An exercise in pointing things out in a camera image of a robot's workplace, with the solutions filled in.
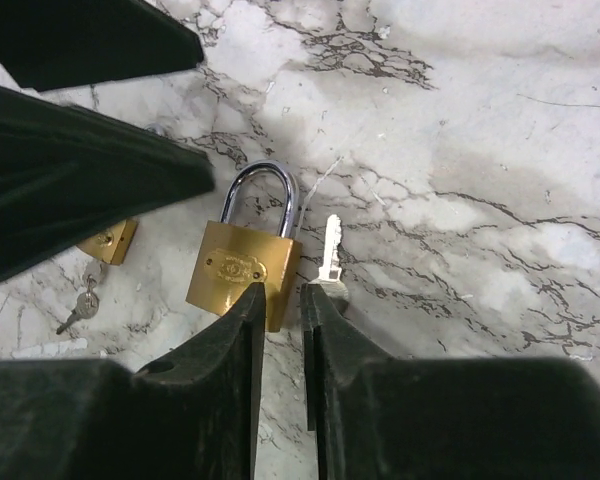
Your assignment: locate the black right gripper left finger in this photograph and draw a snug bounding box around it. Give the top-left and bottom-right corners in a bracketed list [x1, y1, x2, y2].
[0, 283, 266, 479]

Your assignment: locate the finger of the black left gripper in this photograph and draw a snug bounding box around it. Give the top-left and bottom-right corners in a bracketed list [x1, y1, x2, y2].
[0, 0, 203, 92]
[0, 86, 215, 282]

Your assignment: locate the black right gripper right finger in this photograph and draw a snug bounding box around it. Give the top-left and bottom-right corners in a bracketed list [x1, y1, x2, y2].
[300, 283, 600, 479]

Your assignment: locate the small brass padlock long shackle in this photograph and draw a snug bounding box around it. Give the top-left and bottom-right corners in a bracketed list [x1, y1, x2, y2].
[77, 219, 138, 266]

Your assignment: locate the silver key of medium padlock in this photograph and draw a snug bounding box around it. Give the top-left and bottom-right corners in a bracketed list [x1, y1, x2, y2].
[314, 214, 349, 314]

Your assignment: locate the medium brass padlock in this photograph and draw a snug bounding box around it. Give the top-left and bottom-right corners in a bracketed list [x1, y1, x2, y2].
[185, 160, 302, 332]

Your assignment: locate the small key on table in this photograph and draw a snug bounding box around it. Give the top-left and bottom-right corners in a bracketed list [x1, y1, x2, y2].
[56, 260, 107, 335]

